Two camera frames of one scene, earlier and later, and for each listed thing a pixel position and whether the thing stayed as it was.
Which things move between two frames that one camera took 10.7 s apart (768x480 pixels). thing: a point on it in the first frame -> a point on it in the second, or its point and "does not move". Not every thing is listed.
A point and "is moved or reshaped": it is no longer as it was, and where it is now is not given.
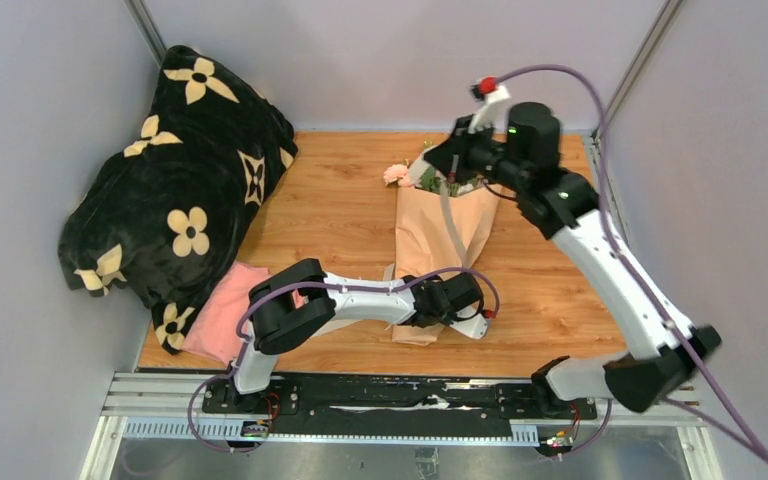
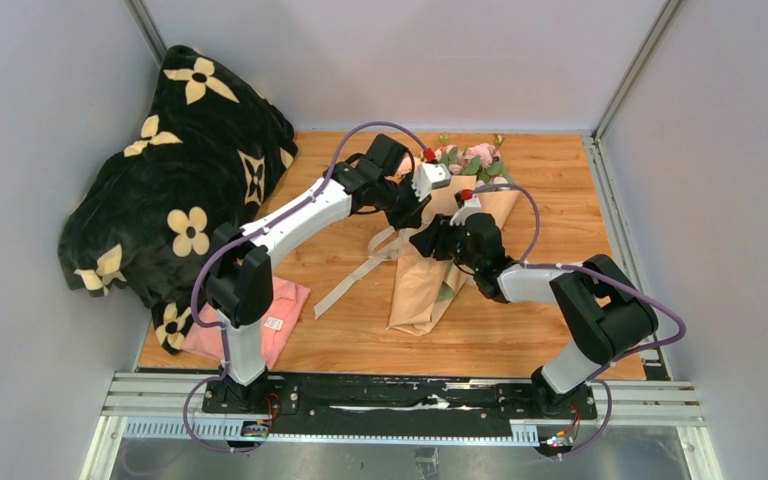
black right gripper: [459, 142] -> [435, 237]
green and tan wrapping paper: [426, 242] is moved or reshaped
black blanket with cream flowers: [163, 217] does not move
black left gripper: [447, 320] -> [411, 219]
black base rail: [364, 407] does not move
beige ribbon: [466, 254] is moved or reshaped
